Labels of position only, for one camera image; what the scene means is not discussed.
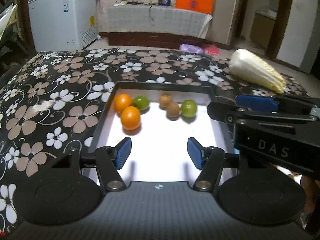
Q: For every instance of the pink slipper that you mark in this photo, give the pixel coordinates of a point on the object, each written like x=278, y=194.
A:
x=211, y=49

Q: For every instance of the brown kiwi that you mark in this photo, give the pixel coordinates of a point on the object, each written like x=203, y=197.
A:
x=173, y=109
x=165, y=100

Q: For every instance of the dark wooden cabinet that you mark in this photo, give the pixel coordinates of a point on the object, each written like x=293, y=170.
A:
x=150, y=38

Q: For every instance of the black floral table cover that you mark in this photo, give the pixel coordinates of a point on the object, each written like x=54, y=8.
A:
x=62, y=90

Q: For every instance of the green apple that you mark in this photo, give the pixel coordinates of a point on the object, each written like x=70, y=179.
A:
x=188, y=108
x=141, y=102

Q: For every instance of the black cardboard box tray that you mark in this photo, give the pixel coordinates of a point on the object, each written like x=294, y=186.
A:
x=160, y=135

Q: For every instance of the white and black scooter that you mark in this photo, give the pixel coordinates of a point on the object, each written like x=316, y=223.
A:
x=10, y=27

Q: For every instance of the orange tangerine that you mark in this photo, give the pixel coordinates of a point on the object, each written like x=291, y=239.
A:
x=130, y=118
x=123, y=102

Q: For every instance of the white chest freezer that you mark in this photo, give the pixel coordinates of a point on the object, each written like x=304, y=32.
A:
x=60, y=17

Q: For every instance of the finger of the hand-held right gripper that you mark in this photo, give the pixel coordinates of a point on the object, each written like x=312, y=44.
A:
x=225, y=112
x=257, y=104

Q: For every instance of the person's right hand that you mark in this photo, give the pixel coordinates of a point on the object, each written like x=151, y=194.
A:
x=311, y=195

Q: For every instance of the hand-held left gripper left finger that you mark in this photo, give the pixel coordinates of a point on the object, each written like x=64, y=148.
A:
x=123, y=153

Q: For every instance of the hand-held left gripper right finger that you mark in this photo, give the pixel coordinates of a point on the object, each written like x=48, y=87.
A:
x=196, y=153

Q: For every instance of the purple slipper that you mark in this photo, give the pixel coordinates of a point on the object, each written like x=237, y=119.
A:
x=190, y=48

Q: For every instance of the light wooden cupboard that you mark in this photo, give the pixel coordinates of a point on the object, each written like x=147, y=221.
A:
x=262, y=30

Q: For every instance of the napa cabbage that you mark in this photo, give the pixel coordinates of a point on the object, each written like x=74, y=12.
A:
x=255, y=70

